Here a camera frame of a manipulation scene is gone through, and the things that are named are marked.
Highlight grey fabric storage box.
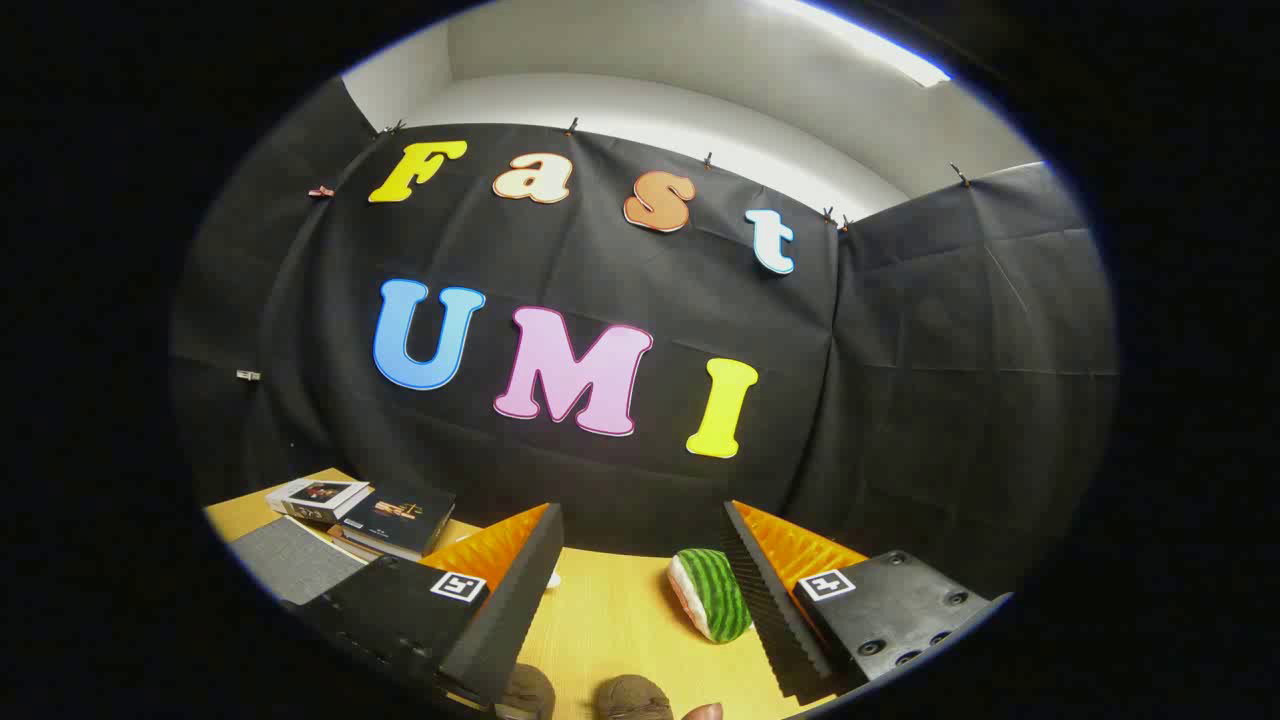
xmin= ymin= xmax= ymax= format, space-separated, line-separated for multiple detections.
xmin=228 ymin=517 xmax=367 ymax=607

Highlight black backdrop cloth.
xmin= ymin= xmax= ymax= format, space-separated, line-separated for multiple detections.
xmin=170 ymin=80 xmax=1119 ymax=601

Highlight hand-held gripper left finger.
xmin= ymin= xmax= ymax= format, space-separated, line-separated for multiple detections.
xmin=285 ymin=503 xmax=565 ymax=711

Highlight watermelon slice plush toy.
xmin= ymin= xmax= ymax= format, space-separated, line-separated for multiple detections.
xmin=667 ymin=548 xmax=753 ymax=644

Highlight dark cover book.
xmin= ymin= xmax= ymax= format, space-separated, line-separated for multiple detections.
xmin=340 ymin=483 xmax=458 ymax=561

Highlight brown cover book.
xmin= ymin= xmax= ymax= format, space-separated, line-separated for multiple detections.
xmin=325 ymin=522 xmax=426 ymax=563

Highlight white cover book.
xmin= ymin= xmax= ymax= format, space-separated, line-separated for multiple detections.
xmin=265 ymin=477 xmax=374 ymax=524

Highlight brown fuzzy shoe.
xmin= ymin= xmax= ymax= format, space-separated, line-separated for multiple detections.
xmin=596 ymin=675 xmax=675 ymax=720
xmin=497 ymin=663 xmax=557 ymax=720

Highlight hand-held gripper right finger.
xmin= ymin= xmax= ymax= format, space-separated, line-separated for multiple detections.
xmin=722 ymin=500 xmax=1013 ymax=701

